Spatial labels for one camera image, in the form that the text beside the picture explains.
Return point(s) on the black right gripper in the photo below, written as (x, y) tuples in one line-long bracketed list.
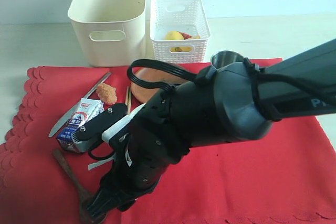
[(141, 158)]

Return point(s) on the yellow cheese wedge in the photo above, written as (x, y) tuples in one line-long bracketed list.
[(189, 48)]

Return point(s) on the yellow lemon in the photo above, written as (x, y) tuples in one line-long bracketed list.
[(174, 35)]

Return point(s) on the red sausage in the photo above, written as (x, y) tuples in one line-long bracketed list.
[(186, 36)]

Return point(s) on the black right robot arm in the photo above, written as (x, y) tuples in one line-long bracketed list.
[(234, 103)]

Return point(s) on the dark wooden spoon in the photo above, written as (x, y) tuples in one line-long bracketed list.
[(84, 195)]

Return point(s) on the blue white milk carton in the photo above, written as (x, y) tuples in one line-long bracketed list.
[(84, 111)]

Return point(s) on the fried chicken nugget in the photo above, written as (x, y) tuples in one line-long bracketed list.
[(107, 94)]

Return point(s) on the left wooden chopstick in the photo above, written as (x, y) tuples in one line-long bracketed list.
[(127, 96)]

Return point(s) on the wooden chopstick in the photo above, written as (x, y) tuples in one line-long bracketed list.
[(130, 98), (127, 96)]

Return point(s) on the right wooden chopstick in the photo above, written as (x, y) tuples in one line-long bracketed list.
[(130, 98)]

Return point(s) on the brown round plate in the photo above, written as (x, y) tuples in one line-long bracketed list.
[(149, 76)]

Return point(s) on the red scalloped tablecloth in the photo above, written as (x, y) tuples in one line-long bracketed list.
[(287, 177)]

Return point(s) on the stainless steel cup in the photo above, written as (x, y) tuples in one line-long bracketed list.
[(224, 58)]

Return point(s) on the cream plastic storage bin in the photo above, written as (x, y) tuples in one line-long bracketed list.
[(110, 32)]

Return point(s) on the white perforated plastic basket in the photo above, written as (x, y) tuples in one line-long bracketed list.
[(185, 16)]

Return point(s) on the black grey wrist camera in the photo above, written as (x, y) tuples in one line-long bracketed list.
[(91, 132)]

